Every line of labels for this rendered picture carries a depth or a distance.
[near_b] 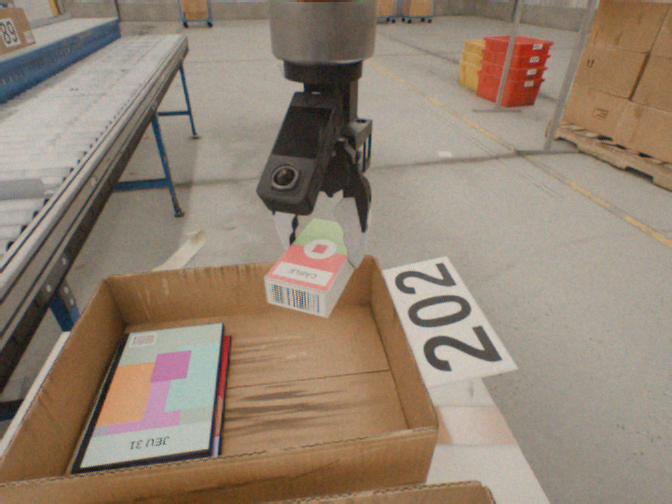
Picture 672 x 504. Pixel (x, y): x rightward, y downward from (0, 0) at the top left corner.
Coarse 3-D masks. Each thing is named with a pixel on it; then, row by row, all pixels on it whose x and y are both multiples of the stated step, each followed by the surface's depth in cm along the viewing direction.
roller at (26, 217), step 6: (24, 210) 91; (30, 210) 91; (36, 210) 92; (0, 216) 89; (6, 216) 89; (12, 216) 89; (18, 216) 90; (24, 216) 90; (30, 216) 90; (0, 222) 89; (6, 222) 89; (12, 222) 89; (18, 222) 89; (24, 222) 90; (30, 222) 90
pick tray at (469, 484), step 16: (320, 496) 32; (336, 496) 32; (352, 496) 32; (368, 496) 32; (384, 496) 32; (400, 496) 32; (416, 496) 32; (432, 496) 33; (448, 496) 33; (464, 496) 33; (480, 496) 33
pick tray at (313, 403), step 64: (128, 320) 59; (192, 320) 61; (256, 320) 61; (320, 320) 61; (384, 320) 55; (64, 384) 44; (256, 384) 51; (320, 384) 51; (384, 384) 51; (64, 448) 43; (256, 448) 44; (320, 448) 35; (384, 448) 37
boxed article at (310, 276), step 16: (320, 224) 49; (336, 224) 49; (304, 240) 46; (320, 240) 46; (336, 240) 46; (288, 256) 44; (304, 256) 44; (320, 256) 44; (336, 256) 44; (272, 272) 42; (288, 272) 42; (304, 272) 42; (320, 272) 41; (336, 272) 41; (272, 288) 41; (288, 288) 40; (304, 288) 40; (320, 288) 39; (336, 288) 42; (272, 304) 43; (288, 304) 42; (304, 304) 41; (320, 304) 40
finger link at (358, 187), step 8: (352, 168) 38; (360, 168) 38; (352, 176) 38; (360, 176) 38; (352, 184) 38; (360, 184) 38; (368, 184) 39; (344, 192) 39; (352, 192) 39; (360, 192) 39; (368, 192) 39; (360, 200) 39; (368, 200) 39; (360, 208) 40; (368, 208) 40; (360, 216) 40; (360, 224) 41
